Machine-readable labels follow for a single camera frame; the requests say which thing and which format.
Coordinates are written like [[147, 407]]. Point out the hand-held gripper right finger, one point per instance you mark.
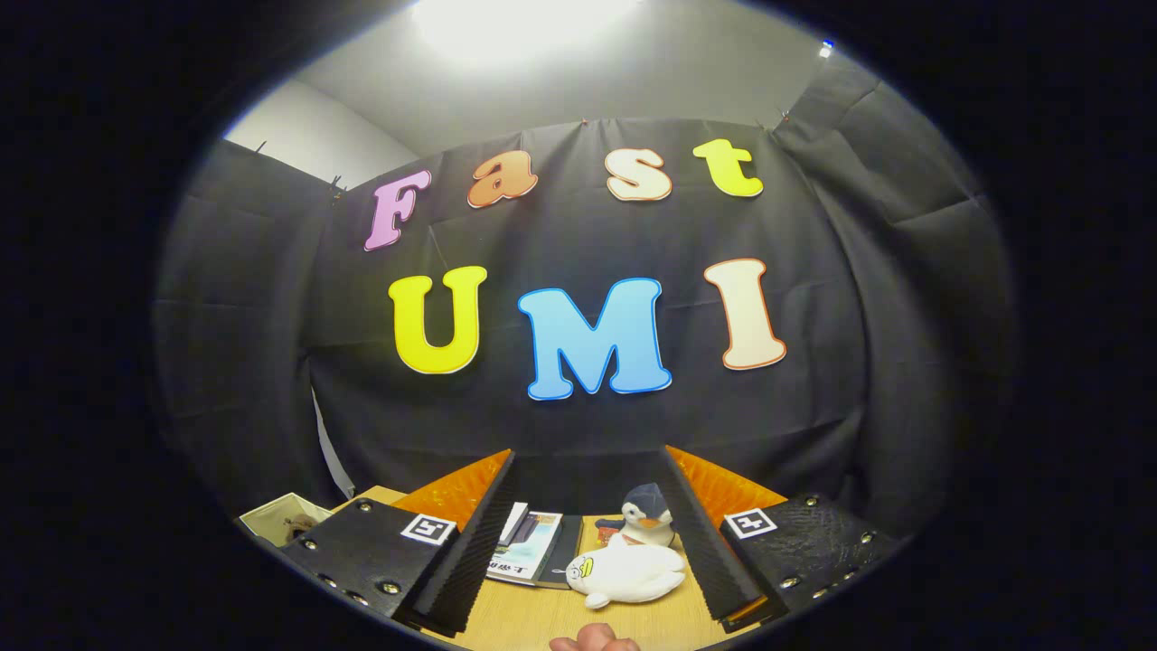
[[700, 542]]

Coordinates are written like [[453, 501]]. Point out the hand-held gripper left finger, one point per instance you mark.
[[479, 551]]

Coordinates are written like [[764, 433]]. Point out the green fabric storage box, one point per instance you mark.
[[262, 520]]

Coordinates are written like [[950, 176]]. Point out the book with night photo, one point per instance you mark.
[[513, 523]]

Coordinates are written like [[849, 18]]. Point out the book with sky cover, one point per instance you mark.
[[529, 547]]

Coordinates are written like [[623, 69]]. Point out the penguin plush toy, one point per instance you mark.
[[646, 506]]

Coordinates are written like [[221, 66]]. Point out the white seal plush toy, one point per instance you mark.
[[633, 574]]

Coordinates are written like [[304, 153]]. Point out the black notebook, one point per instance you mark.
[[568, 547]]

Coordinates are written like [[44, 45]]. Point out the large ceiling light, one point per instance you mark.
[[524, 23]]

